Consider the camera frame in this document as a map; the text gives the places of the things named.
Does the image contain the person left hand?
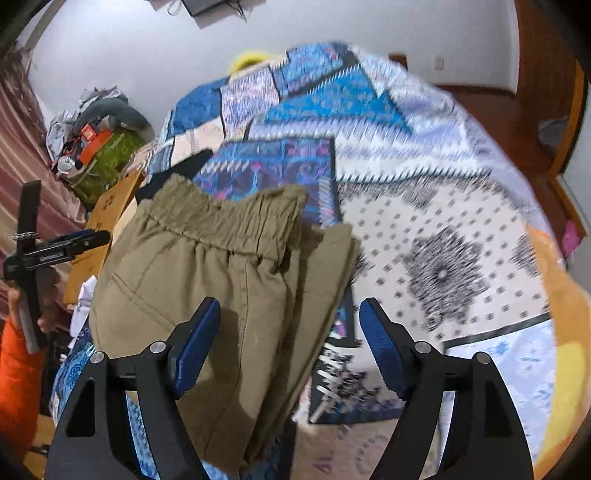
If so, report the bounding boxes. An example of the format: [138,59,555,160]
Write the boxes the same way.
[8,268,61,334]

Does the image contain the cardboard box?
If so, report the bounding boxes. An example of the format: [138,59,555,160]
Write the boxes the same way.
[63,170,143,305]

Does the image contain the striped pink curtain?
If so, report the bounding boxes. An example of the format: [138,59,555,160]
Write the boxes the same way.
[0,43,89,319]

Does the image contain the yellow pillow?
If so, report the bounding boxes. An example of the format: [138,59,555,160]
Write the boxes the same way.
[229,50,271,75]

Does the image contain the green bag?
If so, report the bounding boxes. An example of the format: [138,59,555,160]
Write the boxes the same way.
[66,128,144,210]

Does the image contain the khaki pants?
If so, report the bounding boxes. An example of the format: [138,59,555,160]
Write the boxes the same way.
[88,175,360,474]

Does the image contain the orange sleeve forearm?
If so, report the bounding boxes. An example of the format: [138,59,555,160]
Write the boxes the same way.
[0,318,45,460]

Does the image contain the black folded pants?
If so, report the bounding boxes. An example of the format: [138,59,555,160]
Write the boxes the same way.
[135,149,213,203]

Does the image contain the blue patchwork bedspread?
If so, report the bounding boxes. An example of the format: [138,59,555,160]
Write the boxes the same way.
[50,43,590,479]

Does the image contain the grey plush toy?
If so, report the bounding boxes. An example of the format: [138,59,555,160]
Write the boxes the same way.
[71,97,155,142]

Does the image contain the wooden door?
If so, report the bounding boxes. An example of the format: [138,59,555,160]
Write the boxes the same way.
[515,1,590,179]

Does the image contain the orange box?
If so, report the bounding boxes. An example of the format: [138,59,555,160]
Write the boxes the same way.
[79,124,112,165]

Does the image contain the white crumpled cloth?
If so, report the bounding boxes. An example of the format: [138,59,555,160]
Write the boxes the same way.
[69,276,97,339]

